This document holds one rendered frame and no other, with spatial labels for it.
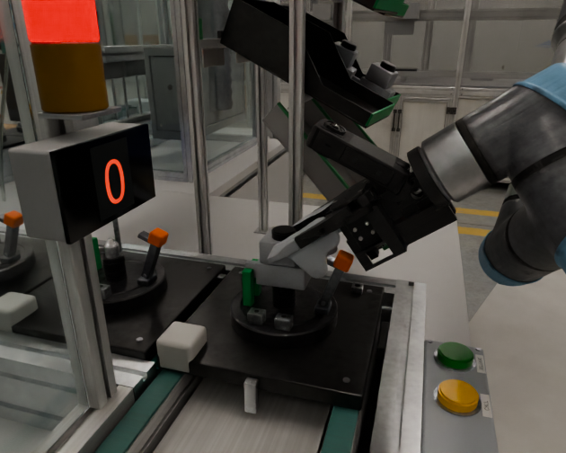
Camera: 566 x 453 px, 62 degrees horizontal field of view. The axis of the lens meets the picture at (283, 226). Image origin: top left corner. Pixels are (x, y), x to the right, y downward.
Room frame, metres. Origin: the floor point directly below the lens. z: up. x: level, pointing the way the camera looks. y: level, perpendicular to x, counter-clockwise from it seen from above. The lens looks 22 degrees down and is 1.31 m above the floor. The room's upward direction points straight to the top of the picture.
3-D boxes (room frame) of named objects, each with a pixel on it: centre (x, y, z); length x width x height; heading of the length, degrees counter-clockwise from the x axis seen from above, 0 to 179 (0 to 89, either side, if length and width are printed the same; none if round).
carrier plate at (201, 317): (0.53, 0.00, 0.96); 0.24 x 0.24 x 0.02; 73
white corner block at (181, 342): (0.47, 0.12, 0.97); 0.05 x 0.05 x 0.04; 73
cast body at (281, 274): (0.54, 0.01, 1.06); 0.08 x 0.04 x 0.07; 73
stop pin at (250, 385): (0.41, 0.03, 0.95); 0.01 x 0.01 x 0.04; 73
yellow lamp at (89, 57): (0.39, 0.17, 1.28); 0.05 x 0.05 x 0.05
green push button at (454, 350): (0.46, -0.20, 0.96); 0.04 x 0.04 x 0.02
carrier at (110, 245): (0.61, 0.24, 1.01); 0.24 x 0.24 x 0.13; 73
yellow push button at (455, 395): (0.39, -0.18, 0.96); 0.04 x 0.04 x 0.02
